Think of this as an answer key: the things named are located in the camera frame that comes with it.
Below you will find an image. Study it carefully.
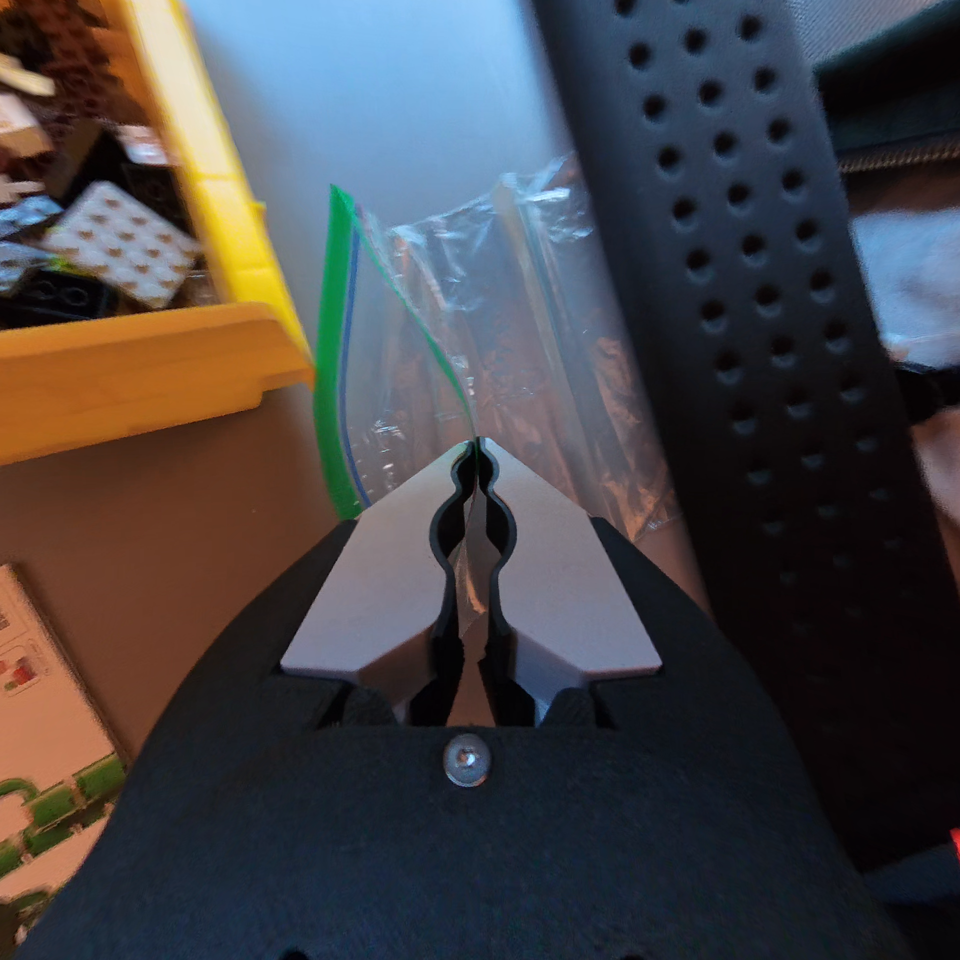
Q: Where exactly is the yellow plastic storage bin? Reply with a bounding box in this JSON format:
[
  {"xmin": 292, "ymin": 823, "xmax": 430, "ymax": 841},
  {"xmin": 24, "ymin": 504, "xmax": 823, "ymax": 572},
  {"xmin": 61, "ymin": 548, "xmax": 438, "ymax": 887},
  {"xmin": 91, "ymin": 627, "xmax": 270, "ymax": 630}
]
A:
[{"xmin": 0, "ymin": 0, "xmax": 316, "ymax": 466}]

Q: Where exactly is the grey desk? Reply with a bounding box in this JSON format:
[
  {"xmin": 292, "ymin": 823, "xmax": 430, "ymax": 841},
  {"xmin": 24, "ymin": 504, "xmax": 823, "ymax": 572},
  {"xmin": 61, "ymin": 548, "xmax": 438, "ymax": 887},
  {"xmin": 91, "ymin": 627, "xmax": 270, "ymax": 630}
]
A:
[{"xmin": 0, "ymin": 0, "xmax": 714, "ymax": 762}]

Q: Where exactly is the clear zip bag green seal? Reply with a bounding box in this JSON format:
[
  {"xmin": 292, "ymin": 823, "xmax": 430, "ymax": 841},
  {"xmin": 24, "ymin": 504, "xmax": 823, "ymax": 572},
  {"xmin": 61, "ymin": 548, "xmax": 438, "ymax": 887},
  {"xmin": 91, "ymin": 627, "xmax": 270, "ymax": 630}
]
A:
[{"xmin": 311, "ymin": 153, "xmax": 682, "ymax": 661}]

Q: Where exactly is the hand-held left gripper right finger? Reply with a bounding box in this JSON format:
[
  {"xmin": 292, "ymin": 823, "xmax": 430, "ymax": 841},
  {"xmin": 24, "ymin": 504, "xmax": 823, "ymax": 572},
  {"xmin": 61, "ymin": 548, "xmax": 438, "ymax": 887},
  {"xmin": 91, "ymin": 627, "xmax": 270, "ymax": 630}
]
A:
[{"xmin": 478, "ymin": 437, "xmax": 664, "ymax": 727}]

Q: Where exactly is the black perforated chair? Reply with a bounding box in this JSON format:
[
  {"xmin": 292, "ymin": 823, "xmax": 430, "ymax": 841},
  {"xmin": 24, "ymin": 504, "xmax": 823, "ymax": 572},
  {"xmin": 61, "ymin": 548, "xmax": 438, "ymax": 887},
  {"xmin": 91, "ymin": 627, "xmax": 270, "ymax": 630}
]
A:
[{"xmin": 531, "ymin": 0, "xmax": 960, "ymax": 875}]

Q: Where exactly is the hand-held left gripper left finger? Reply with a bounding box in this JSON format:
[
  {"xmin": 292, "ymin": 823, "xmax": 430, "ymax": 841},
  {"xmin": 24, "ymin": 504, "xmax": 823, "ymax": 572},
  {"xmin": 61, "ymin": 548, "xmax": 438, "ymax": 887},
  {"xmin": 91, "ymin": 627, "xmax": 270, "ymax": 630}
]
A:
[{"xmin": 279, "ymin": 439, "xmax": 481, "ymax": 727}]

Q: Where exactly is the pile of toy building bricks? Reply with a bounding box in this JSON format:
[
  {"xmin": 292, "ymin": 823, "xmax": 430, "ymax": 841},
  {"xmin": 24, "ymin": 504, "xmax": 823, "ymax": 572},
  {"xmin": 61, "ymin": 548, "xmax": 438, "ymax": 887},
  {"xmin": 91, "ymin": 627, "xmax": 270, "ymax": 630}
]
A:
[{"xmin": 0, "ymin": 0, "xmax": 207, "ymax": 331}]

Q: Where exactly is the plant building instruction booklet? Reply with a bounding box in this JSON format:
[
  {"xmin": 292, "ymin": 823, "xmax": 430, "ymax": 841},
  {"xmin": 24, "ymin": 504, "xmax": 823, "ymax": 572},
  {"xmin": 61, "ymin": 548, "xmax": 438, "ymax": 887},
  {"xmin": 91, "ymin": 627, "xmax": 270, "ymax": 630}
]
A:
[{"xmin": 0, "ymin": 562, "xmax": 127, "ymax": 905}]

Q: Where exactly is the white shirt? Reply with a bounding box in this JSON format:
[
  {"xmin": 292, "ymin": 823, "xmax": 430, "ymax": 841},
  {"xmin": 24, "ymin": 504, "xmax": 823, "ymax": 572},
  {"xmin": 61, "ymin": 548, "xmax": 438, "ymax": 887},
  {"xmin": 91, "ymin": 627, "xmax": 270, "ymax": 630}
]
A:
[{"xmin": 851, "ymin": 206, "xmax": 960, "ymax": 541}]

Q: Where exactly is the dark green jacket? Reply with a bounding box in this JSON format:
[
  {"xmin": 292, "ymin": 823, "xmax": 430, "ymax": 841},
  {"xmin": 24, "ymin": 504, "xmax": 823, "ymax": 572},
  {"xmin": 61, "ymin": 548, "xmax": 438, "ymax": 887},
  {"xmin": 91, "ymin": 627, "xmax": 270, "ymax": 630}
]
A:
[{"xmin": 813, "ymin": 41, "xmax": 960, "ymax": 177}]

